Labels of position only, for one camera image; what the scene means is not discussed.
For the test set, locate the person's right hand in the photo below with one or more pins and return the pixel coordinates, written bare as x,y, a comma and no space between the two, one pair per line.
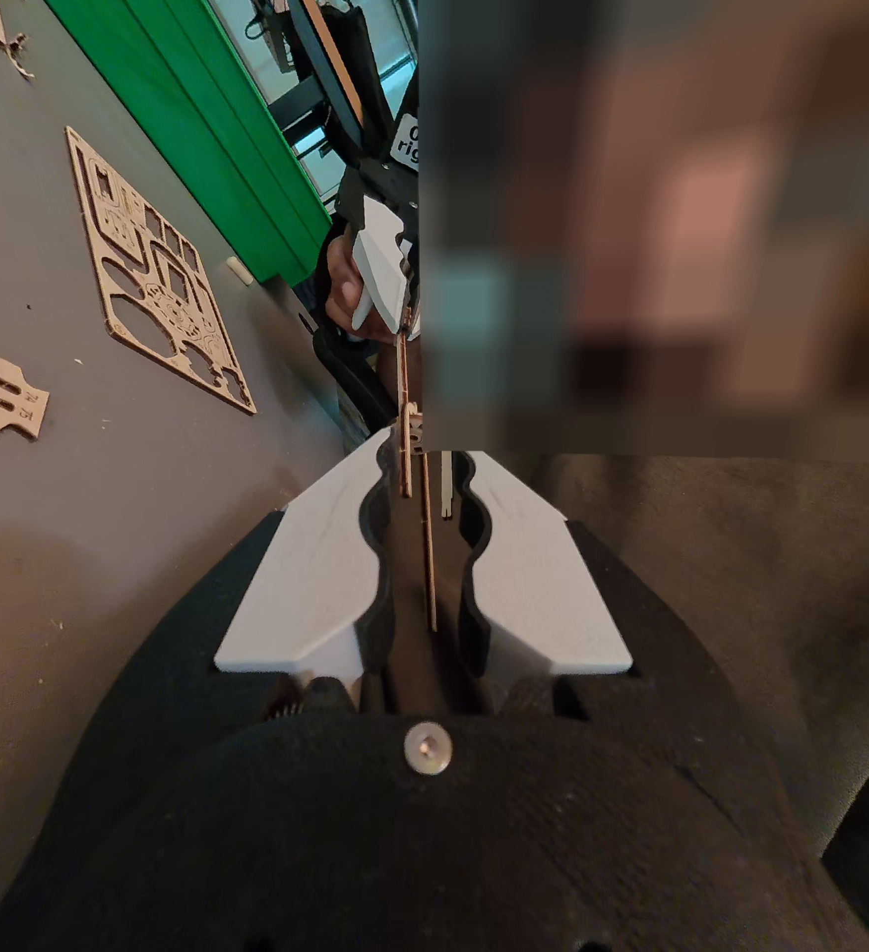
339,290

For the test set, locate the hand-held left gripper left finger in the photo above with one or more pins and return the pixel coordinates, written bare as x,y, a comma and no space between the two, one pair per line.
300,595

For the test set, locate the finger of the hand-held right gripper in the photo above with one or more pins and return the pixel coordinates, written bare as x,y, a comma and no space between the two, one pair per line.
382,260

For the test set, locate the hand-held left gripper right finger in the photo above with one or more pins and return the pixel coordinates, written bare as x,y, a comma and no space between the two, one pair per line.
546,595

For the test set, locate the wooden dome frame assembly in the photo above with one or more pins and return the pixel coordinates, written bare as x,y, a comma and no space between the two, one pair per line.
428,558

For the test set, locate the tiny wooden offcut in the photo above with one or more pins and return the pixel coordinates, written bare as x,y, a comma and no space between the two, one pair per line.
21,59

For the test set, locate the pale wooden parts sheet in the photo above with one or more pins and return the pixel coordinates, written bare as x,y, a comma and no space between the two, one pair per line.
77,149

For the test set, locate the green plastic panel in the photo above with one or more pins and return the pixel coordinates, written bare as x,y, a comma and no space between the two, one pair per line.
181,111

